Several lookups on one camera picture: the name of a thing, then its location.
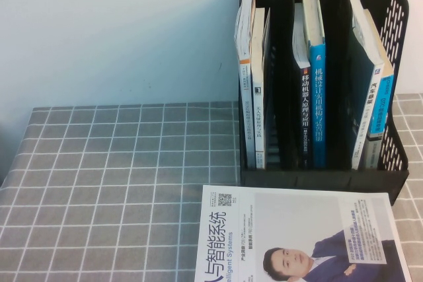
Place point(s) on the yellow mechanical devices book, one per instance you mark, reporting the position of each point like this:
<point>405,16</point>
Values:
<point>318,103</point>

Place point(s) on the white book with orange band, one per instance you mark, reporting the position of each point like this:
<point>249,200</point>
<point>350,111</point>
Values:
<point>246,113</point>

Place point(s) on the white spine book black logo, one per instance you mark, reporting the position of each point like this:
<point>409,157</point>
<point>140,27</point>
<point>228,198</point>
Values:
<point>258,113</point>

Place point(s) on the black spine mobile robot book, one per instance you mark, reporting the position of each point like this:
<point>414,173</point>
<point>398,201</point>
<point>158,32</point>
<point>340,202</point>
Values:
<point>304,103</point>

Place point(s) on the black three-slot book stand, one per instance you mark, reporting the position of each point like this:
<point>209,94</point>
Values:
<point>330,176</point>

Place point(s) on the blue spine book cream pages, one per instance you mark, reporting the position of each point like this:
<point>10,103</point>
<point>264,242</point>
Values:
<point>383,103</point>

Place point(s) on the white magazine with man portrait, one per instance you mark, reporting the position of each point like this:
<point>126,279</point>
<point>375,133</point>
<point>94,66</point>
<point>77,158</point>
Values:
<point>281,216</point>

